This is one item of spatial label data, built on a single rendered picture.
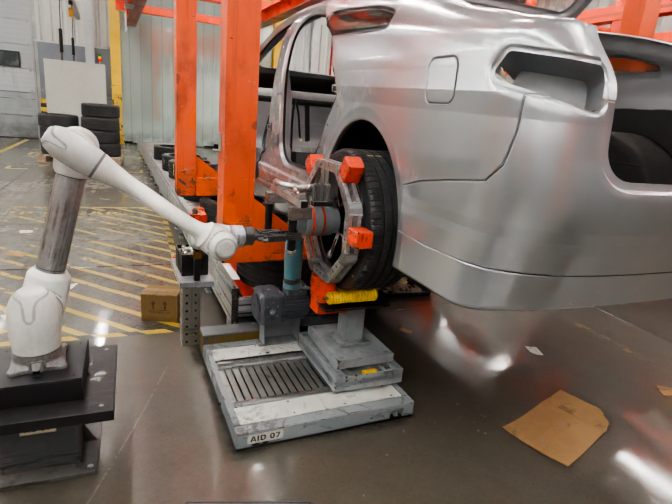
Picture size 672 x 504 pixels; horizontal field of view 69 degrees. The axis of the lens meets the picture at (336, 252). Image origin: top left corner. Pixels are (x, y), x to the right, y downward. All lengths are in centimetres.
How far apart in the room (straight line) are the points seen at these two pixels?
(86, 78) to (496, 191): 1196
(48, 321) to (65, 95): 1125
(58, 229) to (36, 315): 33
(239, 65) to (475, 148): 133
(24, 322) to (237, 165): 119
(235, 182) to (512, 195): 148
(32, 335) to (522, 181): 166
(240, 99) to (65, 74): 1065
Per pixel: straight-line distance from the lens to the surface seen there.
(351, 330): 249
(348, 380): 236
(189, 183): 450
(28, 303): 197
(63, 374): 199
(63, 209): 206
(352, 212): 202
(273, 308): 258
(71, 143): 186
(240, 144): 255
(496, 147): 157
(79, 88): 1303
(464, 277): 167
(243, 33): 256
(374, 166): 214
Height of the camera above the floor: 134
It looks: 16 degrees down
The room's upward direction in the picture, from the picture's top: 5 degrees clockwise
